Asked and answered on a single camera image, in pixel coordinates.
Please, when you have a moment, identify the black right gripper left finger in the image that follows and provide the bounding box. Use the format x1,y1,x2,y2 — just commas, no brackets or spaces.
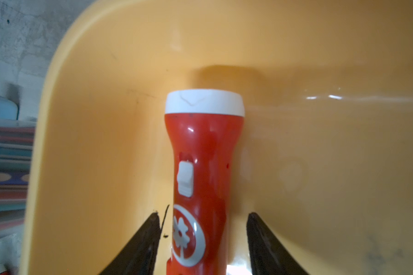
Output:
100,213,161,275

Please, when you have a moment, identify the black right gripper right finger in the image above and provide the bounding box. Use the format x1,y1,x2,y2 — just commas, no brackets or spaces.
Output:
246,212,307,275

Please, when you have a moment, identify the yellow plastic storage tray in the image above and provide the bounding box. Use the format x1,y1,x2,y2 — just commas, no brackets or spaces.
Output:
20,1,413,275

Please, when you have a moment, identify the red flashlight white flower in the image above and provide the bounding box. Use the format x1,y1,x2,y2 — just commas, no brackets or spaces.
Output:
165,89,245,275

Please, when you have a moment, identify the mesh cup of pencils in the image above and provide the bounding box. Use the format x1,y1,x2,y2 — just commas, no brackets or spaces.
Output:
0,126,35,238

